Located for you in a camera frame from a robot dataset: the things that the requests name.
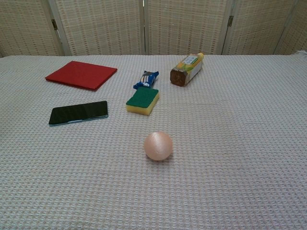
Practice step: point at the black smartphone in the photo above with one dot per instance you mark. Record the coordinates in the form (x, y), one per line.
(79, 112)

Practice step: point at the yellow sponge green scouring pad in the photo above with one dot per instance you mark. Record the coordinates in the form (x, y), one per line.
(143, 100)

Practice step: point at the pink ball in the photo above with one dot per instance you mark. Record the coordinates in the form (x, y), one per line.
(158, 146)

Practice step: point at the blue snack packet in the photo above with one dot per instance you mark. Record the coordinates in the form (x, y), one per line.
(146, 80)

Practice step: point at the brown tea bottle yellow label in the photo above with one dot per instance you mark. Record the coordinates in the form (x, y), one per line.
(187, 70)

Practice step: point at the white woven tablecloth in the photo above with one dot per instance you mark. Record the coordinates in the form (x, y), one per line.
(216, 155)

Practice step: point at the red folded cloth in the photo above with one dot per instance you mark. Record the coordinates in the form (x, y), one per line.
(81, 75)

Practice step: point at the woven folding screen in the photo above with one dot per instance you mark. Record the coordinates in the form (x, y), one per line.
(153, 26)

